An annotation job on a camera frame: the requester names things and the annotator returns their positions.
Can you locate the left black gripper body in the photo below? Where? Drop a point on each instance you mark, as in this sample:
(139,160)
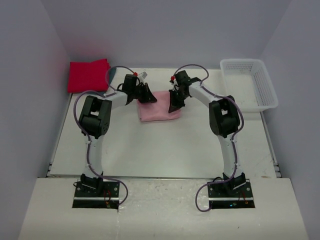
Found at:
(144,92)

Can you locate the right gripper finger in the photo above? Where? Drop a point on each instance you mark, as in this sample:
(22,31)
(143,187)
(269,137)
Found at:
(173,101)
(180,102)

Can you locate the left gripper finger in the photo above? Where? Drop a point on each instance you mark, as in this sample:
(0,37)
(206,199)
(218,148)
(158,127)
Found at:
(143,97)
(152,98)

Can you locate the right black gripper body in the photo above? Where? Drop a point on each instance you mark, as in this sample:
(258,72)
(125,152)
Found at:
(177,94)

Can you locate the pink t shirt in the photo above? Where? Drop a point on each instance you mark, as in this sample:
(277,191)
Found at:
(158,111)

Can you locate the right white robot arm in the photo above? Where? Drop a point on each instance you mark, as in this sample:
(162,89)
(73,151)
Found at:
(225,121)

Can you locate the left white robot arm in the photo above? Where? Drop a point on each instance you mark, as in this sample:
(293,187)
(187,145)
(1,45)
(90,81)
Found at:
(94,122)

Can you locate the folded teal t shirt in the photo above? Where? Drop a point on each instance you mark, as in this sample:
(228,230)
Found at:
(111,77)

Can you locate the folded red t shirt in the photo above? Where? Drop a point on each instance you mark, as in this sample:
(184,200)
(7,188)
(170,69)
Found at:
(85,76)

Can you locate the white plastic basket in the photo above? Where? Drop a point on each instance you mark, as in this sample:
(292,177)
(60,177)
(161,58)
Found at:
(248,81)

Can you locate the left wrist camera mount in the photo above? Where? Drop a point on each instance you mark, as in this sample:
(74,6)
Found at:
(141,76)

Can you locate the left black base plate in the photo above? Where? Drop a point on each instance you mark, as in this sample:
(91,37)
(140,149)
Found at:
(106,197)

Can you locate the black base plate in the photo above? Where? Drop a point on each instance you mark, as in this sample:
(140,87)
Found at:
(106,197)
(220,196)

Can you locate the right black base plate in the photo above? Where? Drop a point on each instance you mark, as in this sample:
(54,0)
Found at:
(220,196)

